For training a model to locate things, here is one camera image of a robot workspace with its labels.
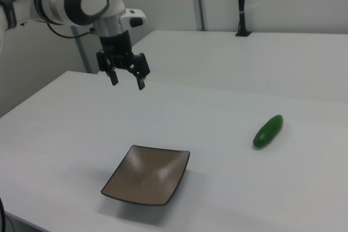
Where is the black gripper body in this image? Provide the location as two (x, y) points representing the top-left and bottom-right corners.
(99, 31), (136, 71)

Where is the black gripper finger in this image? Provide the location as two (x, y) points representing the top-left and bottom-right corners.
(127, 52), (151, 91)
(96, 49), (119, 86)

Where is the green cucumber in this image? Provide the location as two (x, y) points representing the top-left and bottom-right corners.
(252, 114), (284, 149)

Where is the square brown ceramic plate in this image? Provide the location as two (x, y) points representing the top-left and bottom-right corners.
(100, 145), (191, 206)

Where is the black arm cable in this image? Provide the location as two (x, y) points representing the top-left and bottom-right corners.
(45, 21), (97, 39)

